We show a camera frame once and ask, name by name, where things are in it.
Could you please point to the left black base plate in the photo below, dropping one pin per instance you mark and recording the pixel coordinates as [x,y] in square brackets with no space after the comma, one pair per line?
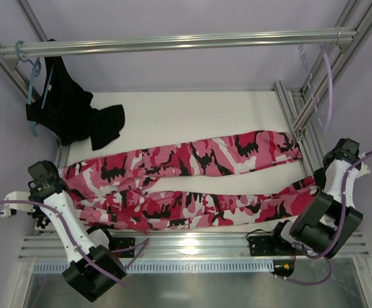
[123,247]

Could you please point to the black garment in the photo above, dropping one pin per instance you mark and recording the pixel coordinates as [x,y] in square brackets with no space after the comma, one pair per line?
[65,109]

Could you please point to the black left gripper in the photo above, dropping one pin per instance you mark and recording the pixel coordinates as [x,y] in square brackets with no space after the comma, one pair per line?
[40,219]

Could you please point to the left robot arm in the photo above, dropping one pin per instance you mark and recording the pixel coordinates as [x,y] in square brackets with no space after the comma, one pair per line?
[93,268]

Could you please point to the pink camouflage trousers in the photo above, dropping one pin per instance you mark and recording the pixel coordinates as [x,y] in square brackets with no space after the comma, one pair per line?
[187,185]

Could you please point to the light blue clothes hanger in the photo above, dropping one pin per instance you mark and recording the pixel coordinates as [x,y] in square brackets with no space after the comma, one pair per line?
[35,72]

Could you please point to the lilac clothes hanger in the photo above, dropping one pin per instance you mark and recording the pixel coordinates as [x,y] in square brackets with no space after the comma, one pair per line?
[316,96]

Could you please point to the aluminium right frame rail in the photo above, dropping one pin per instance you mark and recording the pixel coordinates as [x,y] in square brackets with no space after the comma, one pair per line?
[356,15]

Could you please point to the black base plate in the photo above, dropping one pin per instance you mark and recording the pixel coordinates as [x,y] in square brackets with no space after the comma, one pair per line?
[123,247]
[269,245]

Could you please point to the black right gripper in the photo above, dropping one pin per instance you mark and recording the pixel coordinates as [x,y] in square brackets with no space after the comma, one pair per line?
[319,177]

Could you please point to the slotted grey cable duct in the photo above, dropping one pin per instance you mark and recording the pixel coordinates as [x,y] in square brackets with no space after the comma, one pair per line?
[199,266]

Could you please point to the aluminium left frame post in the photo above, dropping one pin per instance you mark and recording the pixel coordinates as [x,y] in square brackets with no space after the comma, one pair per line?
[10,66]

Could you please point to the aluminium hanging rail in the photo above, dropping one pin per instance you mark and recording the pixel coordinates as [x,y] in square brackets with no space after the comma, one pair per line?
[182,42]

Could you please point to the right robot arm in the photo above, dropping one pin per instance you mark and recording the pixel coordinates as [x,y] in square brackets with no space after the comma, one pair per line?
[330,218]

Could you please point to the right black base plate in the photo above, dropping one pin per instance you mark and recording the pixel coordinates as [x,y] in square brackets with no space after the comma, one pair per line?
[269,245]

